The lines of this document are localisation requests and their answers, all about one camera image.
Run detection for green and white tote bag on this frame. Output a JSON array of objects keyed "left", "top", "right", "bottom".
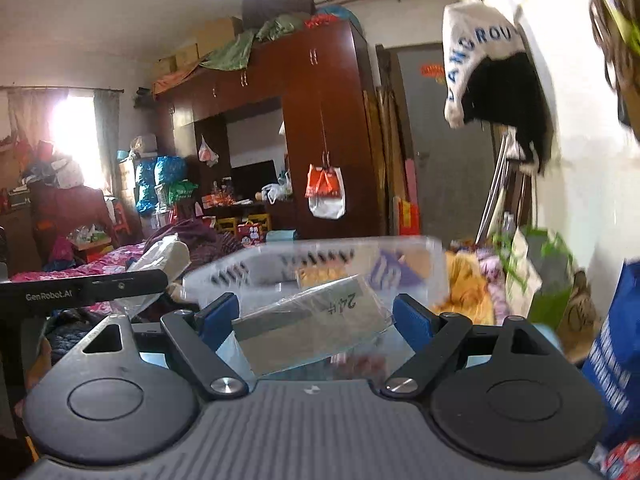
[{"left": 491, "top": 226, "right": 574, "bottom": 330}]

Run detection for black television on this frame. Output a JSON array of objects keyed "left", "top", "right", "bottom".
[{"left": 231, "top": 159, "right": 278, "bottom": 200}]

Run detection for red and white plastic bag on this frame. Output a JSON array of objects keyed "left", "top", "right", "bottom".
[{"left": 305, "top": 165, "right": 346, "bottom": 220}]

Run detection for coiled brown rope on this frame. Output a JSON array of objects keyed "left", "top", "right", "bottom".
[{"left": 587, "top": 0, "right": 640, "bottom": 94}]

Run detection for pile of dark clothes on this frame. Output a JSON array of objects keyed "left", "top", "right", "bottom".
[{"left": 143, "top": 219, "right": 243, "bottom": 271}]

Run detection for metal crutches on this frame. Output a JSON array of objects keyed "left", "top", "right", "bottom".
[{"left": 475, "top": 127, "right": 520, "bottom": 245}]

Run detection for dark red wooden wardrobe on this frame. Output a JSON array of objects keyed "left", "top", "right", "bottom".
[{"left": 155, "top": 21, "right": 386, "bottom": 238}]

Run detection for white hoodie with blue letters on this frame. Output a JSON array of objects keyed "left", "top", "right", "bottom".
[{"left": 442, "top": 0, "right": 525, "bottom": 129}]

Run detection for green cloth on wardrobe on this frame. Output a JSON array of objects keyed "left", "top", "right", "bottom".
[{"left": 195, "top": 12, "right": 311, "bottom": 72}]

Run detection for grey metal door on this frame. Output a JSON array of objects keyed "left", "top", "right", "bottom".
[{"left": 394, "top": 44, "right": 496, "bottom": 247}]

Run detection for pink floral bedspread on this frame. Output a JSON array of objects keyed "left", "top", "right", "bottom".
[{"left": 8, "top": 242, "right": 151, "bottom": 283}]

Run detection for purple lid brown box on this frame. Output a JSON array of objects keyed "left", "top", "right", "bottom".
[{"left": 368, "top": 248, "right": 432, "bottom": 290}]

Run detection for yellow floral blanket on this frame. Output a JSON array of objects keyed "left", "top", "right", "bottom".
[{"left": 432, "top": 252, "right": 503, "bottom": 325}]

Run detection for clear bag marked 24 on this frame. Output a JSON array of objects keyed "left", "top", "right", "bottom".
[{"left": 233, "top": 275, "right": 392, "bottom": 377}]

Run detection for blue shopping bag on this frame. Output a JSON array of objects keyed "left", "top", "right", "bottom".
[{"left": 582, "top": 261, "right": 640, "bottom": 448}]

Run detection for white plastic laundry basket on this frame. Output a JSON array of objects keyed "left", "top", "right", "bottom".
[{"left": 182, "top": 236, "right": 449, "bottom": 314}]

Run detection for window curtains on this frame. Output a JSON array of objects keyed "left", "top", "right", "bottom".
[{"left": 6, "top": 88, "right": 120, "bottom": 195}]

